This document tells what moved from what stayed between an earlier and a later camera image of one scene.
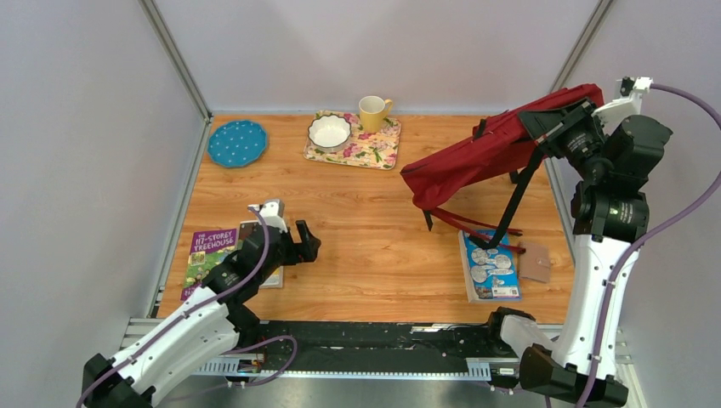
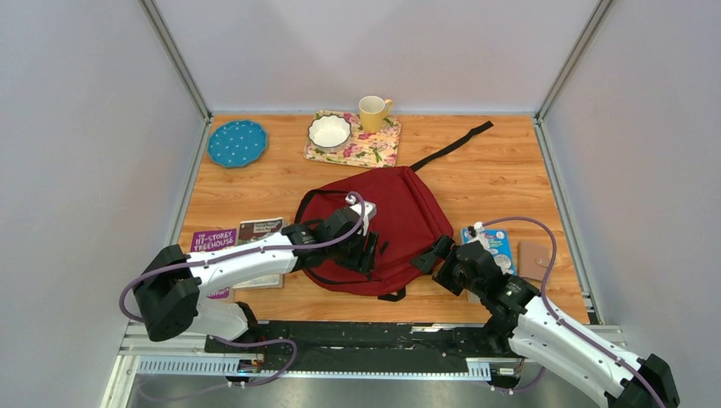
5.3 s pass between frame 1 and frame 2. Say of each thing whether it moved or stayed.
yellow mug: stayed
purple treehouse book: stayed
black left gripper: moved
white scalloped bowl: stayed
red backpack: moved
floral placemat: stayed
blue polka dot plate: stayed
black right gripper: moved
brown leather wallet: stayed
